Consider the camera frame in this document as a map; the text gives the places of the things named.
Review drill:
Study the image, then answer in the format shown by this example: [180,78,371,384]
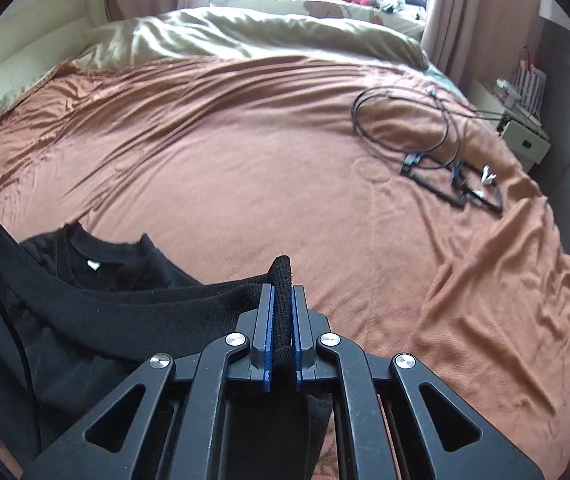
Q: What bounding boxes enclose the white bedside table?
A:
[467,80,550,174]

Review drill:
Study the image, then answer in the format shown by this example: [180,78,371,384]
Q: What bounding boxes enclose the cream padded headboard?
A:
[0,0,106,111]

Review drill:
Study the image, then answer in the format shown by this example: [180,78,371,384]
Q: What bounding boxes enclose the black cables on bed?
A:
[350,84,506,215]

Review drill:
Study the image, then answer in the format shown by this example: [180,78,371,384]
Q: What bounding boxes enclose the striped gift bag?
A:
[513,47,546,120]

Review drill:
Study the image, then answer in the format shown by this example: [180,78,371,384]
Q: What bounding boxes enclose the beige duvet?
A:
[73,6,430,72]

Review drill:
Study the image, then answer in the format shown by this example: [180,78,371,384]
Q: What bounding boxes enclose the black sweatshirt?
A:
[0,211,335,480]

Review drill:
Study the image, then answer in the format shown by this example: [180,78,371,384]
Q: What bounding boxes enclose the pink curtain right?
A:
[422,0,541,91]

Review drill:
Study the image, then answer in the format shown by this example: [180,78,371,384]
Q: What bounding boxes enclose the orange bed sheet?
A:
[0,56,570,479]

